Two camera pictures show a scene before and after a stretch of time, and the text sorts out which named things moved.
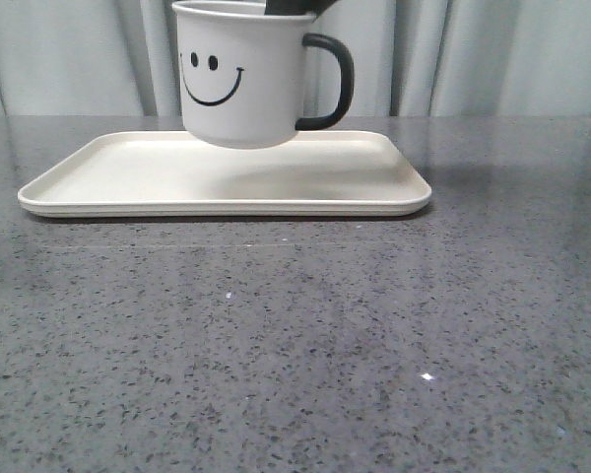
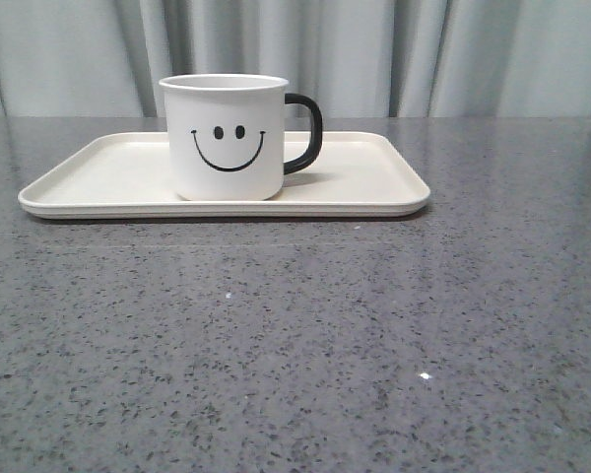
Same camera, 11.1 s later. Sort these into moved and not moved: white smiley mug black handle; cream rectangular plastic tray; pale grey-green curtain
Moved: white smiley mug black handle
Not moved: pale grey-green curtain; cream rectangular plastic tray
